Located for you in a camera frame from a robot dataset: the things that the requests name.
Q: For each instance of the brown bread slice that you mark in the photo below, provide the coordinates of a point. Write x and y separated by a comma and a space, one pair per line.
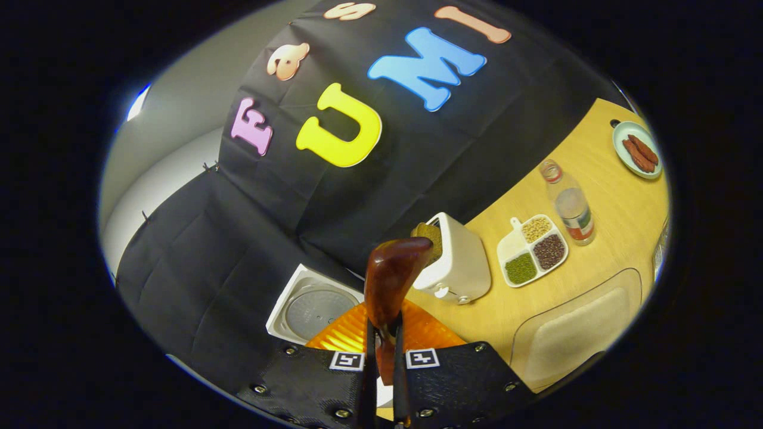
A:
432, 235

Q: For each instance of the brown wooden spoon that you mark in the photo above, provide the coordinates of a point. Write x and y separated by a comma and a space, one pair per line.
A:
390, 280

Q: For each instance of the large ceiling light panel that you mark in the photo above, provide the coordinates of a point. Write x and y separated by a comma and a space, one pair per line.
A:
138, 102

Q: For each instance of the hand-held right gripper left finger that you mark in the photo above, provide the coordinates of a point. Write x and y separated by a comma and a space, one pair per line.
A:
368, 387

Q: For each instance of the clear plastic water bottle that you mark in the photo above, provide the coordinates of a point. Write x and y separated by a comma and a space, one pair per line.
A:
572, 205

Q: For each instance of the black backdrop cloth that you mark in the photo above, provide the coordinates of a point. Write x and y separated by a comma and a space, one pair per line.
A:
238, 238

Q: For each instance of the white divided grain dish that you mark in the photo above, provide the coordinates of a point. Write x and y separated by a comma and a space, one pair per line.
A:
506, 247

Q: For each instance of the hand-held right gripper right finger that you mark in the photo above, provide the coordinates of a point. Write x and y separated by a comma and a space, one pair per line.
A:
398, 387

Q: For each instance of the clear box of rice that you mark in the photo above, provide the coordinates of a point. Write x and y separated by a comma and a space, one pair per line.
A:
572, 333

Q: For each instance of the white toaster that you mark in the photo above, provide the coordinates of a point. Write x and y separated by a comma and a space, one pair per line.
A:
462, 262

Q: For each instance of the white rice cooker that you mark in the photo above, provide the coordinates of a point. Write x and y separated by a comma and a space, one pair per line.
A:
316, 310

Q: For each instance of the pale green plate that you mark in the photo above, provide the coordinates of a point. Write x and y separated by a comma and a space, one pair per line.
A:
623, 155

